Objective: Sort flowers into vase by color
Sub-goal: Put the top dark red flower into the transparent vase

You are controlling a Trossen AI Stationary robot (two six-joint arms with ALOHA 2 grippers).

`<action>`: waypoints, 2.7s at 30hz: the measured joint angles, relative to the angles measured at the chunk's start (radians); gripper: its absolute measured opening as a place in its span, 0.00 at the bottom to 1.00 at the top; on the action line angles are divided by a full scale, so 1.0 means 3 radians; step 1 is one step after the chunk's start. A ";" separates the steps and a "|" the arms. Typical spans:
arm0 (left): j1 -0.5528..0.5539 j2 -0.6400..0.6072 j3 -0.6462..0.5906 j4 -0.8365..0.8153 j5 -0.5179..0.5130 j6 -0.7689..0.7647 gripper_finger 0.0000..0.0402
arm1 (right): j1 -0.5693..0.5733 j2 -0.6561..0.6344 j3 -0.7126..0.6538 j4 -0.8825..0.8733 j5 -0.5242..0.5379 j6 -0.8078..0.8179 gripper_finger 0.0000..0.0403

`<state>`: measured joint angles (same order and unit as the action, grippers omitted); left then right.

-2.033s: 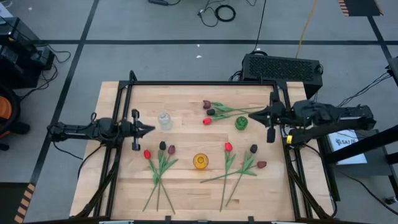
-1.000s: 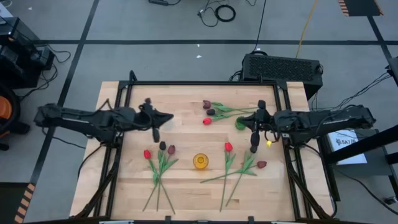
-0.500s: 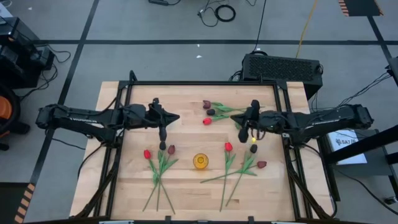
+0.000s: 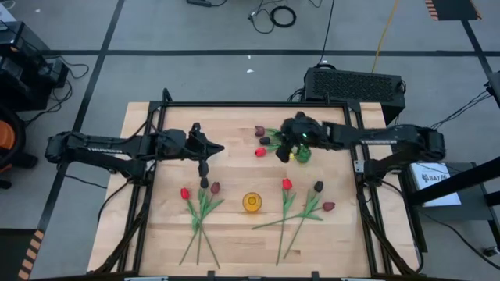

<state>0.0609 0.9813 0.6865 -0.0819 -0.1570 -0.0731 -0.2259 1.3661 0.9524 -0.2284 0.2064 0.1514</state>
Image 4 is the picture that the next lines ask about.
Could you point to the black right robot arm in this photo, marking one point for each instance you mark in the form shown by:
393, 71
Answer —
390, 136

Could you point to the black perforated computer case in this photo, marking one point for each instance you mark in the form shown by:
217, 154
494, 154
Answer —
351, 84

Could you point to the black power adapter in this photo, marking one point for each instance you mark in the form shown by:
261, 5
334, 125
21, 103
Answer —
490, 251

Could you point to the black equipment rack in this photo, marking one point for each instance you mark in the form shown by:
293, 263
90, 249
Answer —
23, 78

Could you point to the orange and black machine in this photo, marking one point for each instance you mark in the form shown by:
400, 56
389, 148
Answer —
6, 136

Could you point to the yellow glass vase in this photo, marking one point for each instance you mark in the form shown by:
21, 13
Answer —
246, 203

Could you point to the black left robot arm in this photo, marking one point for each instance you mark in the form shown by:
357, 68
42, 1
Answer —
97, 146

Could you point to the black side stand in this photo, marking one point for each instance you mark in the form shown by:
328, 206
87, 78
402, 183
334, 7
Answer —
476, 210

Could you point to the white printed paper sheet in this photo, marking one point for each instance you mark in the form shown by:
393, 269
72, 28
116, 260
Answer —
437, 191

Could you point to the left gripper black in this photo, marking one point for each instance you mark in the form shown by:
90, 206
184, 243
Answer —
179, 144

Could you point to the silver metal bracket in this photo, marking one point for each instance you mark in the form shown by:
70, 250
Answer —
359, 166

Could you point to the black orange striped mat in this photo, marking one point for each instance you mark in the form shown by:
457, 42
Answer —
11, 253
453, 9

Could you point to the green glass vase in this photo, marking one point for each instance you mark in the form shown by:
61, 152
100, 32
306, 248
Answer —
304, 156

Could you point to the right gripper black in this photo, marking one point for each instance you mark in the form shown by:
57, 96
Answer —
312, 134

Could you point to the black aluminium table frame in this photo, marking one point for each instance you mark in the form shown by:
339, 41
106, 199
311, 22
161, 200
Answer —
234, 104

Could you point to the black power strip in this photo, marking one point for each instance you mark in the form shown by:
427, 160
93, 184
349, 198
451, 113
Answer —
199, 2

